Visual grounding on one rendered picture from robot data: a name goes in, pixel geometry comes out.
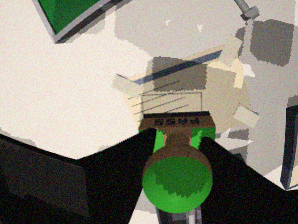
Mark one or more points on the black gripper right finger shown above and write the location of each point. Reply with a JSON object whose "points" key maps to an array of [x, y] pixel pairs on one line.
{"points": [[240, 195]]}

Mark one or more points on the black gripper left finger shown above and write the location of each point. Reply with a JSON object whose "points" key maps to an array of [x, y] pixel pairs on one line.
{"points": [[102, 188]]}

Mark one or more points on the dark grey open box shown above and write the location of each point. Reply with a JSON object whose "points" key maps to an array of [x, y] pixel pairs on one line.
{"points": [[191, 217]]}

